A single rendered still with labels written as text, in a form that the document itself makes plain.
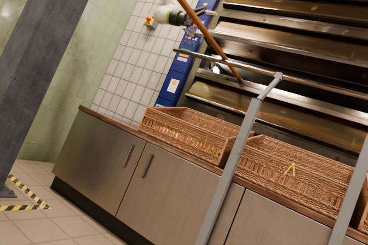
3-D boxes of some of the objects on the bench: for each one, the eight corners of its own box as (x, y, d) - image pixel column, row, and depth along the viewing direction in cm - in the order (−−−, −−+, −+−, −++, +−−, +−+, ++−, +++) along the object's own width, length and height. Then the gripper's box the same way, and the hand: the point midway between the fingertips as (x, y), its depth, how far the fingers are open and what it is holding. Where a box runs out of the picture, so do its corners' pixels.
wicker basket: (245, 173, 183) (260, 133, 186) (340, 215, 156) (357, 168, 158) (222, 169, 141) (242, 117, 143) (348, 226, 114) (371, 161, 116)
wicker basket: (171, 140, 213) (185, 106, 215) (241, 171, 186) (256, 132, 188) (134, 129, 170) (153, 86, 172) (218, 167, 143) (238, 116, 145)
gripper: (190, 4, 175) (222, 8, 164) (175, 40, 173) (206, 47, 162) (185, -4, 168) (218, 0, 158) (169, 34, 166) (201, 41, 156)
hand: (210, 24), depth 161 cm, fingers open, 13 cm apart
